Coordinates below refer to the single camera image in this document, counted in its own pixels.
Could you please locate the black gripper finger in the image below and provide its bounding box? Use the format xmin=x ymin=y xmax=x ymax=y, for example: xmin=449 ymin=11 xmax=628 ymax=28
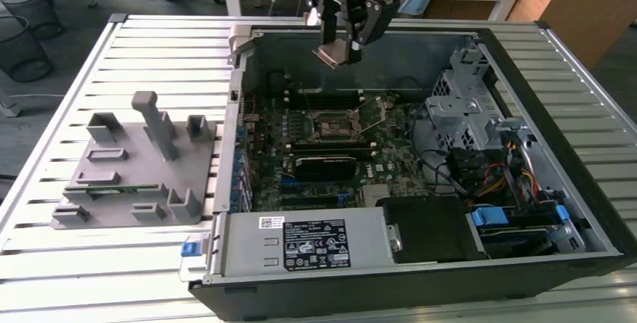
xmin=307 ymin=0 xmax=342 ymax=46
xmin=346 ymin=0 xmax=402 ymax=65

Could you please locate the silver CPU green edge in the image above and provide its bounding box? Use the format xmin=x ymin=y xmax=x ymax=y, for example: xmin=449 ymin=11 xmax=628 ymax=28
xmin=311 ymin=39 xmax=353 ymax=67

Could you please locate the metal socket cover frame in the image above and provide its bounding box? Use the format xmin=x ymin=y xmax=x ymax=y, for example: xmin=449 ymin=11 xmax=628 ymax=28
xmin=350 ymin=94 xmax=394 ymax=134

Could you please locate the CPU socket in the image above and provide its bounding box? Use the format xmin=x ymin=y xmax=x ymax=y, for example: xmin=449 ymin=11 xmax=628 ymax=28
xmin=307 ymin=110 xmax=362 ymax=143

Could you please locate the black RAM slot bank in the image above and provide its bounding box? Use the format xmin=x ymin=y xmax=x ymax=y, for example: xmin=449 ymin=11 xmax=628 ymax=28
xmin=286 ymin=90 xmax=367 ymax=107
xmin=291 ymin=142 xmax=373 ymax=159

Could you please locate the silver drive cage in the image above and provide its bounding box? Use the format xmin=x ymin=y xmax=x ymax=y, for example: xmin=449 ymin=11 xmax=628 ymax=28
xmin=425 ymin=48 xmax=532 ymax=152

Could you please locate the black graphics card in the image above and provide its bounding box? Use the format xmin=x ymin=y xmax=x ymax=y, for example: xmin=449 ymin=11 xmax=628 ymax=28
xmin=293 ymin=155 xmax=358 ymax=183

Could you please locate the green motherboard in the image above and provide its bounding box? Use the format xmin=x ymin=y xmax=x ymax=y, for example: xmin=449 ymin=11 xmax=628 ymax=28
xmin=240 ymin=93 xmax=434 ymax=212

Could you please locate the brown wooden cabinet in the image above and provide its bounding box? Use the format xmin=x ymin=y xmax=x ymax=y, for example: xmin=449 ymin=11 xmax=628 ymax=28
xmin=510 ymin=0 xmax=637 ymax=69

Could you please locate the silver chipset heatsink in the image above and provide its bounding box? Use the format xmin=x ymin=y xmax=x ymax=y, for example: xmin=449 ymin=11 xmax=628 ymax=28
xmin=362 ymin=184 xmax=390 ymax=207

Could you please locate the grey plastic parts rack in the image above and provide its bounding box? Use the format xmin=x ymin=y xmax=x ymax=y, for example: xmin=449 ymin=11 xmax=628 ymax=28
xmin=51 ymin=90 xmax=223 ymax=231

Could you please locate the black mesh waste bin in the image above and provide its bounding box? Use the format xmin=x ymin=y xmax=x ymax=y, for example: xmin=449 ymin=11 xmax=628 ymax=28
xmin=0 ymin=15 xmax=53 ymax=84
xmin=0 ymin=0 xmax=64 ymax=40

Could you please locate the black plastic shroud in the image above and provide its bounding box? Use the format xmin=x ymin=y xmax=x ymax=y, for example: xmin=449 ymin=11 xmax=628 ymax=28
xmin=382 ymin=195 xmax=486 ymax=264

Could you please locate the blue disk carrier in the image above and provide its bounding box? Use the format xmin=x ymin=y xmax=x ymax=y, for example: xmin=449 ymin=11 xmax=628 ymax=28
xmin=471 ymin=207 xmax=509 ymax=229

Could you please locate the green RAM stick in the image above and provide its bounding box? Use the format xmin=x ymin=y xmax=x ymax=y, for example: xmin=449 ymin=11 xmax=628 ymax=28
xmin=87 ymin=184 xmax=160 ymax=194

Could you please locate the grey power supply with label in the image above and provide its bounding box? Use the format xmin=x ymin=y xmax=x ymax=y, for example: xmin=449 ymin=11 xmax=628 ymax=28
xmin=211 ymin=209 xmax=397 ymax=277

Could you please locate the blue case latch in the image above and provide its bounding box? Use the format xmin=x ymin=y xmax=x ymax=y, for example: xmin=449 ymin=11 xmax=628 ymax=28
xmin=182 ymin=236 xmax=203 ymax=259

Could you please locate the grey stand foot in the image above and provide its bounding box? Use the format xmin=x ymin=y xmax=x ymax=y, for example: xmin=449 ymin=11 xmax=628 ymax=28
xmin=0 ymin=87 xmax=24 ymax=118

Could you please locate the black open PC case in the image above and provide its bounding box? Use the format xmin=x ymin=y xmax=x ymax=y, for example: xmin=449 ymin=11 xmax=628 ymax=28
xmin=178 ymin=20 xmax=637 ymax=322

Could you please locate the red yellow wire bundle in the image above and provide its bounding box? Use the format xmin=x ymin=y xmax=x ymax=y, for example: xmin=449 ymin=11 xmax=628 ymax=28
xmin=477 ymin=139 xmax=541 ymax=204

